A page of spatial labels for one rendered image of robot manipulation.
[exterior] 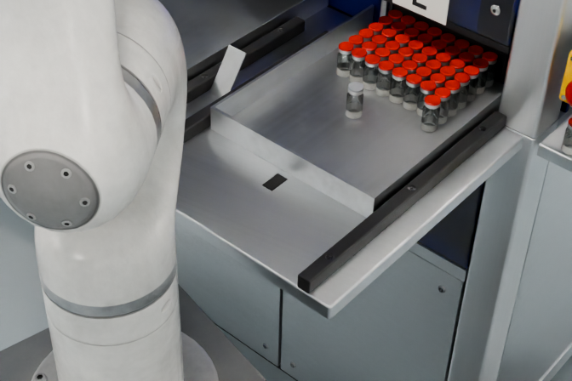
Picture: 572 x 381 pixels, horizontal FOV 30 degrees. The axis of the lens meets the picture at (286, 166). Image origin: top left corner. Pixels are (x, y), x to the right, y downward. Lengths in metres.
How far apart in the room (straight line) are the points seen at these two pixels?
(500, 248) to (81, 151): 0.90
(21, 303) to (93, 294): 1.50
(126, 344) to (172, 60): 0.25
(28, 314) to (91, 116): 1.66
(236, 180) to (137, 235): 0.42
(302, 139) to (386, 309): 0.50
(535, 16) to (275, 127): 0.35
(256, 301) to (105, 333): 1.11
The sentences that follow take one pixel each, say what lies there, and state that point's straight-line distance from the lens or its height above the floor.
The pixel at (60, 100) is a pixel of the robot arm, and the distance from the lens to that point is 0.73.
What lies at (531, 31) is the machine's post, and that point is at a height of 1.03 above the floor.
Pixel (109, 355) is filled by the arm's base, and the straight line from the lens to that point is 0.94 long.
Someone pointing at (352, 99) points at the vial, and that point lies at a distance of 1.36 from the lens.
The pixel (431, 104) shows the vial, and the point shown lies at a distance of 1.35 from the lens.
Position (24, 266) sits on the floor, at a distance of 2.47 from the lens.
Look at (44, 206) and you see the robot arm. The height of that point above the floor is 1.22.
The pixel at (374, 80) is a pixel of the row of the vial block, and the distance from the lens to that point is 1.43.
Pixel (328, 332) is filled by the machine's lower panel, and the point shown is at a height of 0.28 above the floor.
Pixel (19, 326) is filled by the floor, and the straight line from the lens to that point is 2.34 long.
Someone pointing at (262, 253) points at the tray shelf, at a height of 0.88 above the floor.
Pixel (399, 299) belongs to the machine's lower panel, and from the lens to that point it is 1.72.
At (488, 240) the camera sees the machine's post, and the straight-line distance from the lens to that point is 1.53.
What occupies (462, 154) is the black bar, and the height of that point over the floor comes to 0.90.
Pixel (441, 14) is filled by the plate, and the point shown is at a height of 1.00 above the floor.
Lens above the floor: 1.71
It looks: 40 degrees down
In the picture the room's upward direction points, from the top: 2 degrees clockwise
